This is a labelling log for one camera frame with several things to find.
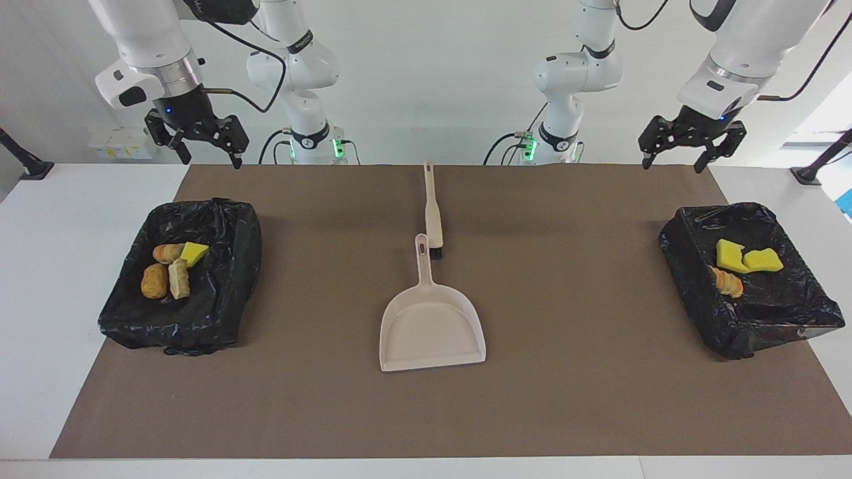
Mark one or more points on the yellow sponge piece jagged edge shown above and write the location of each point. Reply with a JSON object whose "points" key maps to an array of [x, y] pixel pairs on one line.
{"points": [[729, 255]]}

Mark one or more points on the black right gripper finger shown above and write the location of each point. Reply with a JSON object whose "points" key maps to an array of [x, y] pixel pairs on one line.
{"points": [[184, 153], [237, 159]]}

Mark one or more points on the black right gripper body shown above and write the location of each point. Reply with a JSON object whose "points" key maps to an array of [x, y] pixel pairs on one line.
{"points": [[190, 116]]}

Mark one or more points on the black pole with base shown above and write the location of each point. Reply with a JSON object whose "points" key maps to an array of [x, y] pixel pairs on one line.
{"points": [[26, 159], [822, 159]]}

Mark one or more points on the torn striped bread piece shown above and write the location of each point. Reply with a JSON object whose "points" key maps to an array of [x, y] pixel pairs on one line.
{"points": [[729, 283]]}

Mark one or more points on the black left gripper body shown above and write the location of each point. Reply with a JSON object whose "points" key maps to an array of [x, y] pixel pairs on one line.
{"points": [[695, 126]]}

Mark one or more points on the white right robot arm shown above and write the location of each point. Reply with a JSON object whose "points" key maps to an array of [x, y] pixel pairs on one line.
{"points": [[146, 40]]}

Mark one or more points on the striped bread piece pale end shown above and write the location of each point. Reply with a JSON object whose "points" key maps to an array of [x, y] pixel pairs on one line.
{"points": [[166, 253]]}

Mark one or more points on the round brown bread bun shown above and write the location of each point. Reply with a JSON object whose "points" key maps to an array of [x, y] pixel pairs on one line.
{"points": [[154, 281]]}

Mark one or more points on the long striped bread piece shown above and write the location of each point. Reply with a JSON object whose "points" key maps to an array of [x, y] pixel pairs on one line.
{"points": [[178, 281]]}

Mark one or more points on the bin lined black plastic bag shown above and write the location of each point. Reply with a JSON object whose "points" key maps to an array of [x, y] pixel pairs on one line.
{"points": [[219, 293], [765, 313]]}

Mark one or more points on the beige plastic dustpan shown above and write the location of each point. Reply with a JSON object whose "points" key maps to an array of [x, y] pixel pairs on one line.
{"points": [[432, 326]]}

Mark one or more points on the beige hand brush black bristles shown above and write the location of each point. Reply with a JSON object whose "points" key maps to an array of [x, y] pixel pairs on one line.
{"points": [[433, 213]]}

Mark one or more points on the small yellow sponge piece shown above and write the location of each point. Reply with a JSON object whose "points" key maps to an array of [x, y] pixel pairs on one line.
{"points": [[195, 253]]}

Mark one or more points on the yellow sponge piece green-backed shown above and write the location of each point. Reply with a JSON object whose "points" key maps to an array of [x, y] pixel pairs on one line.
{"points": [[764, 260]]}

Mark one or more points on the brown paper table mat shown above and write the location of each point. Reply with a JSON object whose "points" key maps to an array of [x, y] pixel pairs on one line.
{"points": [[432, 412]]}

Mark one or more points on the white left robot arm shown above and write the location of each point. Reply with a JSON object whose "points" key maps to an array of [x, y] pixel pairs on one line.
{"points": [[586, 66]]}

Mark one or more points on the blue panel edge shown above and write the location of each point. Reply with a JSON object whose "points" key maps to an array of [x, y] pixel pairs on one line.
{"points": [[847, 203]]}

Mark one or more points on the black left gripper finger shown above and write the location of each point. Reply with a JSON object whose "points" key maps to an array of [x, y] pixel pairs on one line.
{"points": [[704, 159], [647, 158]]}

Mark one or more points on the small white box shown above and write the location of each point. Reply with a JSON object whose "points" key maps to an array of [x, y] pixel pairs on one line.
{"points": [[120, 143], [98, 148], [136, 150]]}

